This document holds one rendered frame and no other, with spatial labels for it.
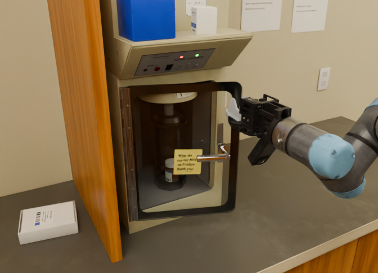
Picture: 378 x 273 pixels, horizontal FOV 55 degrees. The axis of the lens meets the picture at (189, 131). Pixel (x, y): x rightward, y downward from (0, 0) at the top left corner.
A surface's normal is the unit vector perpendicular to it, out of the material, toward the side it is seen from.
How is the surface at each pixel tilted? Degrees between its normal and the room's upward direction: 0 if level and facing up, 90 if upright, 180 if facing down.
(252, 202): 0
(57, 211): 0
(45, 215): 0
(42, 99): 90
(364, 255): 90
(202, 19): 90
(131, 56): 135
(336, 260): 90
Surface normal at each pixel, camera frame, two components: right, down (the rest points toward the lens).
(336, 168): 0.48, 0.33
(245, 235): 0.00, -0.92
